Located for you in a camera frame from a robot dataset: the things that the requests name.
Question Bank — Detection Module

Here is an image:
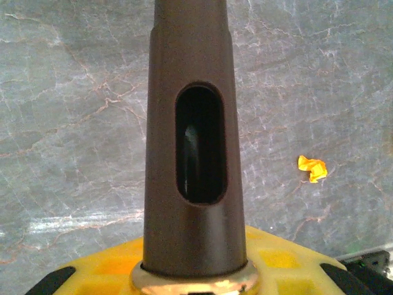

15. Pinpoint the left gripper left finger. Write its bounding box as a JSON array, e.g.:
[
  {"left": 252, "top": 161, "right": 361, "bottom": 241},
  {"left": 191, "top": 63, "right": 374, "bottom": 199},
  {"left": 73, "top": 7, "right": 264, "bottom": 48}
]
[{"left": 26, "top": 236, "right": 145, "bottom": 295}]

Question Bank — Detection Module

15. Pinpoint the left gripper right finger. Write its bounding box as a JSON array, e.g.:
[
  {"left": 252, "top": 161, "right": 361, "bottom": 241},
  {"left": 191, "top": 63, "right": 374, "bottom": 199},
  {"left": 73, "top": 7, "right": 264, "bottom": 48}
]
[{"left": 244, "top": 225, "right": 375, "bottom": 295}]

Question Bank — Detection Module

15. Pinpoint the brown hand brush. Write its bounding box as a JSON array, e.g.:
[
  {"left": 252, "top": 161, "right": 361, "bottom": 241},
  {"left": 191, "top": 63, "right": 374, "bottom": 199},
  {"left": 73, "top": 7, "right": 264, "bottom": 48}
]
[{"left": 131, "top": 0, "right": 259, "bottom": 295}]

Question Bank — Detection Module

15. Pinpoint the orange paper scrap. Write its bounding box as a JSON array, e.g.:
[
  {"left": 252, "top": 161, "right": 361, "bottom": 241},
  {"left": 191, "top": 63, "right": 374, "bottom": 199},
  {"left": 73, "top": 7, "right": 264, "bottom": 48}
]
[{"left": 297, "top": 154, "right": 329, "bottom": 184}]

